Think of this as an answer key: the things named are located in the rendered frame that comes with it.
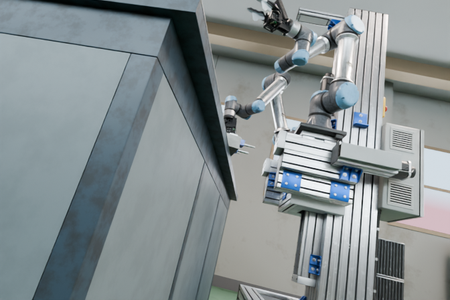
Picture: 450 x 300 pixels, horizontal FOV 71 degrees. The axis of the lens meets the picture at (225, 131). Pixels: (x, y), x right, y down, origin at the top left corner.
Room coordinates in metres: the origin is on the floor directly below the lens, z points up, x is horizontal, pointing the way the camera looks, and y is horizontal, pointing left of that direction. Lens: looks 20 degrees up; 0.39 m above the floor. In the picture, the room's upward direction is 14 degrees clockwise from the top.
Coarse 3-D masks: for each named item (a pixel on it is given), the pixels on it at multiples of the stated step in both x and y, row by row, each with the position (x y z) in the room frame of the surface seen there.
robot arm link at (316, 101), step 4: (316, 92) 1.43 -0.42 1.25; (320, 92) 1.42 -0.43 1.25; (324, 92) 1.41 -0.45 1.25; (312, 96) 1.45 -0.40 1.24; (316, 96) 1.43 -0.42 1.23; (320, 96) 1.39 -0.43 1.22; (312, 100) 1.45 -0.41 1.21; (316, 100) 1.42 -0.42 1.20; (320, 100) 1.39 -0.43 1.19; (312, 104) 1.44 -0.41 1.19; (316, 104) 1.42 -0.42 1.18; (320, 104) 1.40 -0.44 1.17; (312, 108) 1.44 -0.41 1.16; (316, 108) 1.42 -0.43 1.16; (320, 108) 1.41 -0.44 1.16; (324, 108) 1.39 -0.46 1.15; (324, 112) 1.41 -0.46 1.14; (328, 112) 1.41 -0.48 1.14
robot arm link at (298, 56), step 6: (300, 42) 1.21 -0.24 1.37; (306, 42) 1.21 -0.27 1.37; (294, 48) 1.24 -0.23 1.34; (300, 48) 1.21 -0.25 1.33; (306, 48) 1.21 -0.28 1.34; (288, 54) 1.28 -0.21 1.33; (294, 54) 1.23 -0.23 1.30; (300, 54) 1.21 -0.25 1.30; (306, 54) 1.21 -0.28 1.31; (288, 60) 1.29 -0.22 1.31; (294, 60) 1.24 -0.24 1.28; (300, 60) 1.23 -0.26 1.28; (306, 60) 1.23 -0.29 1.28
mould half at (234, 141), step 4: (228, 136) 1.26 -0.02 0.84; (232, 136) 1.27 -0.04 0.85; (236, 136) 1.27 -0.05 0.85; (228, 140) 1.26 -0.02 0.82; (232, 140) 1.27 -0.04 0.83; (236, 140) 1.27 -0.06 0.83; (240, 140) 1.27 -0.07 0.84; (228, 144) 1.26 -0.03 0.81; (232, 144) 1.27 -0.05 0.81; (236, 144) 1.27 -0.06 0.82; (232, 148) 1.28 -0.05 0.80; (236, 148) 1.27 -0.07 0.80; (232, 152) 1.34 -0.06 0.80
